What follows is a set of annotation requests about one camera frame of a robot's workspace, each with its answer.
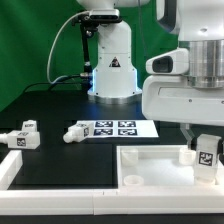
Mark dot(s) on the white U-shaped obstacle fence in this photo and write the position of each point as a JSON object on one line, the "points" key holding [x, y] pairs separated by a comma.
{"points": [[97, 201]]}

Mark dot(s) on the white square table top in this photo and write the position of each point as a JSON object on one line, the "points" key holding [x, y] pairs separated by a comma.
{"points": [[166, 167]]}

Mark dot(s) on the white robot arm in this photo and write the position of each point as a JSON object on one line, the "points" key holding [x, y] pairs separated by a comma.
{"points": [[199, 25]]}

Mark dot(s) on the fiducial marker sheet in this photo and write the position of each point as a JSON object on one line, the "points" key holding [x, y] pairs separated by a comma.
{"points": [[120, 128]]}

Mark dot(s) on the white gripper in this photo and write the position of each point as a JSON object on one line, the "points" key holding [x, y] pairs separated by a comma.
{"points": [[171, 99]]}

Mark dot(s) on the green backdrop curtain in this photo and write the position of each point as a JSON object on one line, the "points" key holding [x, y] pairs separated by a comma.
{"points": [[31, 30]]}

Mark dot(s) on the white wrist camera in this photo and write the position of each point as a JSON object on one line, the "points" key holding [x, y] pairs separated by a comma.
{"points": [[174, 62]]}

